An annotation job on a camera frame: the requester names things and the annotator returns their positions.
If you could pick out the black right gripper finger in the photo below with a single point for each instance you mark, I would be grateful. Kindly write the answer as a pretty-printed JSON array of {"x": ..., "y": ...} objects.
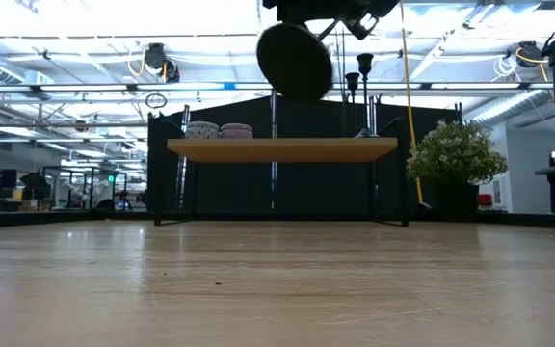
[{"x": 354, "y": 30}]

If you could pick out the purple patterned candle holder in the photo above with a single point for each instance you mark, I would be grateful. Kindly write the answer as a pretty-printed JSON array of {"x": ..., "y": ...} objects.
[{"x": 235, "y": 132}]

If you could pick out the white blue patterned candle holder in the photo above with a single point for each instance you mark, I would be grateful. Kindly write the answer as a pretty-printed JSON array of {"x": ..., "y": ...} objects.
[{"x": 202, "y": 131}]

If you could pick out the silver metal pole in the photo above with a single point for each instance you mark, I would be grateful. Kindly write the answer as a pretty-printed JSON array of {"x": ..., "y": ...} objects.
[
  {"x": 273, "y": 120},
  {"x": 181, "y": 164},
  {"x": 375, "y": 115}
]

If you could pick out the wooden shelf with black legs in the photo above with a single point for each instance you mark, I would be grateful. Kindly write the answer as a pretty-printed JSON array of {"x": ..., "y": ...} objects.
[{"x": 282, "y": 150}]

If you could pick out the potted green plant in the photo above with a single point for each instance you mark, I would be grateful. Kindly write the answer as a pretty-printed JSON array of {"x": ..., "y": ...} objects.
[{"x": 456, "y": 154}]

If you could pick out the black backdrop panel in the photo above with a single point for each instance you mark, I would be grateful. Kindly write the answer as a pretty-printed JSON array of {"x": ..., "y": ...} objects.
[{"x": 234, "y": 188}]

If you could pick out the red box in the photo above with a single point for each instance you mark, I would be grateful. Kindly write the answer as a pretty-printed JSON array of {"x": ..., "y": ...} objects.
[{"x": 484, "y": 200}]

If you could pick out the background robot workstation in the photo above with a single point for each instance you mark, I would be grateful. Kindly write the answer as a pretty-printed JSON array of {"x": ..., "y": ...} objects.
[{"x": 85, "y": 193}]

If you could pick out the black aluminium table frame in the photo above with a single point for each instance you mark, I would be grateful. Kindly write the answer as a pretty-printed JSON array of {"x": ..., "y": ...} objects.
[{"x": 41, "y": 220}]

